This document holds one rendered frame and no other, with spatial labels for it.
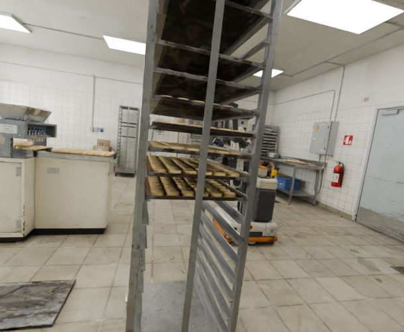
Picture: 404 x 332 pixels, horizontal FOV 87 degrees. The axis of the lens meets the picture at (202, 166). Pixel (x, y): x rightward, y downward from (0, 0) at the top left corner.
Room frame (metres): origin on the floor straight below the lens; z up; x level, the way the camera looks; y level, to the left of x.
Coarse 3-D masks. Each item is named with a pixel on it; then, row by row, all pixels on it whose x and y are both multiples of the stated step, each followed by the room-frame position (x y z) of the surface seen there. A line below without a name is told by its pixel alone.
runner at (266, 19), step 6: (264, 18) 0.87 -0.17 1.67; (270, 18) 0.87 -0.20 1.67; (258, 24) 0.92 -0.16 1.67; (264, 24) 0.91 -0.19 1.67; (252, 30) 0.96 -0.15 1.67; (258, 30) 0.96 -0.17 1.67; (246, 36) 1.02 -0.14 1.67; (240, 42) 1.08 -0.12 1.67; (234, 48) 1.15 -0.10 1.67; (228, 54) 1.24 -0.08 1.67
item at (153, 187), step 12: (156, 180) 0.99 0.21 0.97; (168, 180) 1.04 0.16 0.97; (180, 180) 1.06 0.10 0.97; (192, 180) 1.09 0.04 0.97; (156, 192) 0.79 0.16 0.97; (168, 192) 0.82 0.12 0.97; (180, 192) 0.90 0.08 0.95; (192, 192) 0.84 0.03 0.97; (204, 192) 0.87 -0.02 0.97; (216, 192) 0.89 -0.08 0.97; (228, 192) 0.91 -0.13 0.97
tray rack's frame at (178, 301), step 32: (224, 0) 0.81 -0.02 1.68; (256, 128) 0.87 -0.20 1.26; (256, 160) 0.87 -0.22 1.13; (192, 256) 0.81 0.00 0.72; (128, 288) 0.73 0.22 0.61; (160, 288) 1.34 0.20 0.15; (192, 288) 0.81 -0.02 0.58; (128, 320) 0.73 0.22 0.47; (160, 320) 1.09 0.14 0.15; (192, 320) 1.11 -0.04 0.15
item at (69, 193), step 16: (48, 160) 2.13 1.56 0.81; (64, 160) 2.17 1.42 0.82; (80, 160) 2.21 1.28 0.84; (48, 176) 2.13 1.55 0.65; (64, 176) 2.16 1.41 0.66; (80, 176) 2.20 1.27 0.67; (96, 176) 2.25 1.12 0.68; (112, 176) 2.54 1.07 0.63; (48, 192) 2.13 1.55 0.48; (64, 192) 2.17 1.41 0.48; (80, 192) 2.21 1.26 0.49; (96, 192) 2.25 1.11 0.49; (48, 208) 2.13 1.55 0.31; (64, 208) 2.17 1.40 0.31; (80, 208) 2.21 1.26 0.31; (96, 208) 2.25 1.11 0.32; (48, 224) 2.13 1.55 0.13; (64, 224) 2.17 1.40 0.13; (80, 224) 2.21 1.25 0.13; (96, 224) 2.25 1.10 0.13
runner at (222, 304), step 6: (198, 252) 1.39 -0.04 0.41; (198, 258) 1.32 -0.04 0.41; (204, 264) 1.26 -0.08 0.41; (204, 270) 1.20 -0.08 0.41; (210, 276) 1.14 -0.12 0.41; (210, 282) 1.10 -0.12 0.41; (216, 288) 1.04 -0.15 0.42; (216, 294) 1.00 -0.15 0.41; (216, 300) 0.97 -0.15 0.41; (222, 300) 0.96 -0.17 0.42; (222, 306) 0.93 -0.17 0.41; (228, 306) 0.90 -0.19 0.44; (222, 312) 0.89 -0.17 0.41; (228, 312) 0.89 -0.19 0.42; (228, 318) 0.86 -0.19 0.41
